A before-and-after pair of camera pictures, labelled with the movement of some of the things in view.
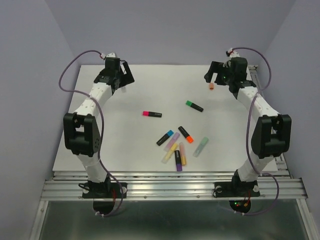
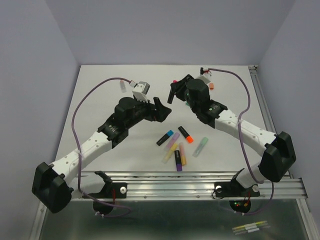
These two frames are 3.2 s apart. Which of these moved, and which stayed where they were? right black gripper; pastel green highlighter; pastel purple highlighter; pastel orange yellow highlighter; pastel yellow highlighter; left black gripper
Moved: right black gripper; left black gripper
Stayed: pastel orange yellow highlighter; pastel purple highlighter; pastel green highlighter; pastel yellow highlighter
